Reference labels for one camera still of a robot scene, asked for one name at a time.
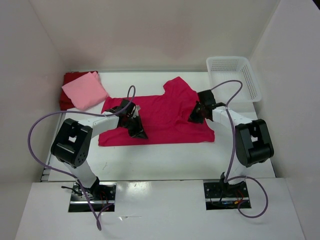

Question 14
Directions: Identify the pink t shirt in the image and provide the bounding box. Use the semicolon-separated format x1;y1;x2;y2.
59;71;109;111

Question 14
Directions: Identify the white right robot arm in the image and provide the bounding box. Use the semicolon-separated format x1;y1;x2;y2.
188;90;274;197

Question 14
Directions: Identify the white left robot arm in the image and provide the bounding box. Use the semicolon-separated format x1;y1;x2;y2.
51;99;148;200

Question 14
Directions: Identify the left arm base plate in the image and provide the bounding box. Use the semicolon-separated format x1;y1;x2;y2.
62;182;117;213

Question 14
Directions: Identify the dark red t shirt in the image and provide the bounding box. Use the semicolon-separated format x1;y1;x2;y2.
59;71;98;111

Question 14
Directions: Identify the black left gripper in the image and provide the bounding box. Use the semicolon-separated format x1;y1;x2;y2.
123;114;148;140

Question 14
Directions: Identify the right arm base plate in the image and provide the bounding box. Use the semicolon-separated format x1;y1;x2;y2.
203;180;251;211

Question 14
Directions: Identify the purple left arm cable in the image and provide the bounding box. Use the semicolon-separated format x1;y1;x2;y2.
27;85;137;231

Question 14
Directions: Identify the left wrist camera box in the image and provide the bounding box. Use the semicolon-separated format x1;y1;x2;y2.
132;105;141;118

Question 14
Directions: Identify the white plastic laundry basket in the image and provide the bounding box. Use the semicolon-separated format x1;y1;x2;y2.
206;56;262;103

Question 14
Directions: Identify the magenta t shirt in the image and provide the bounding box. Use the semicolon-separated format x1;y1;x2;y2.
98;76;215;147

